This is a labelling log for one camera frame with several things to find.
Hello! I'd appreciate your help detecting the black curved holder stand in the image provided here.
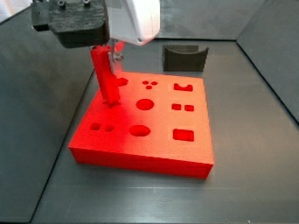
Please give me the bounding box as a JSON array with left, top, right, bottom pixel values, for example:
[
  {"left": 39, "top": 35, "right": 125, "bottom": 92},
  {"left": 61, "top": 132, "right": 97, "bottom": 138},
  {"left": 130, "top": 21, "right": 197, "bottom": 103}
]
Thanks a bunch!
[{"left": 162, "top": 45, "right": 209, "bottom": 72}]

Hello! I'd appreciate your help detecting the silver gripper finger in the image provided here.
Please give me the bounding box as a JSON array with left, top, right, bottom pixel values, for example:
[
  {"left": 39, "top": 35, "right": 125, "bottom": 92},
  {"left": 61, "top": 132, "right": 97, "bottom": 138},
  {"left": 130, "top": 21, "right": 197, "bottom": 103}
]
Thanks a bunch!
[{"left": 107, "top": 38, "right": 124, "bottom": 75}]

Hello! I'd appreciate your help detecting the red shape sorter board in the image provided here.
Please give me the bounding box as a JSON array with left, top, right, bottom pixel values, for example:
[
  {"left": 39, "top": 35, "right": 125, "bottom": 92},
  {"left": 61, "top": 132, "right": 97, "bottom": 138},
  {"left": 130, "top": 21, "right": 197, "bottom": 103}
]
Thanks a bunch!
[{"left": 69, "top": 72, "right": 214, "bottom": 179}]

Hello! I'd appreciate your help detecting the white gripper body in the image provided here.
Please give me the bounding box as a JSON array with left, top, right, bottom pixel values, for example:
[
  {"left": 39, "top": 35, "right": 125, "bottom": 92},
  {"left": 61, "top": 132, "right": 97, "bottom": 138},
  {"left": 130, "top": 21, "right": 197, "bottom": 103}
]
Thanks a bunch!
[{"left": 105, "top": 0, "right": 160, "bottom": 46}]

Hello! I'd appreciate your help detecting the red star prism peg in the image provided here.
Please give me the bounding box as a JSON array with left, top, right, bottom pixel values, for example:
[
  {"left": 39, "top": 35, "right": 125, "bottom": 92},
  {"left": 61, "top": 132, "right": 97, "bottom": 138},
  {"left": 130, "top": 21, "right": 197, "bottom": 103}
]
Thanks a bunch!
[{"left": 89, "top": 44, "right": 120, "bottom": 107}]

